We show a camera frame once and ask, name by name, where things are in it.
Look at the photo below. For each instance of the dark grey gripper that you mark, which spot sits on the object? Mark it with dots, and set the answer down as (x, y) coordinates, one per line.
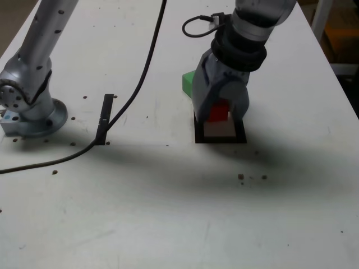
(230, 74)

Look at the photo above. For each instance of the red cube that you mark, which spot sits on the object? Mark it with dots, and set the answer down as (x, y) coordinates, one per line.
(217, 112)

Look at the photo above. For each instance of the green cube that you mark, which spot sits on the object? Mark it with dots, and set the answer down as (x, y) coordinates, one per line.
(188, 81)

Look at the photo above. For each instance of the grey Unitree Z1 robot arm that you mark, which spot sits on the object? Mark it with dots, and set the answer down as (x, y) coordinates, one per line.
(42, 42)

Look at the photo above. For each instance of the black tape square outline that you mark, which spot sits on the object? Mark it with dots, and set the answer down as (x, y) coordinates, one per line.
(221, 140)

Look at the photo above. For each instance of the black tape strip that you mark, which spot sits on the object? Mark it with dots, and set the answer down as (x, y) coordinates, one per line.
(106, 106)

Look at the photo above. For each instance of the white metal rack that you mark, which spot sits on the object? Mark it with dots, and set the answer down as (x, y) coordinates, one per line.
(319, 16)

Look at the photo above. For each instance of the brown cardboard box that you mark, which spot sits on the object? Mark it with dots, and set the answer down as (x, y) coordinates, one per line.
(342, 42)

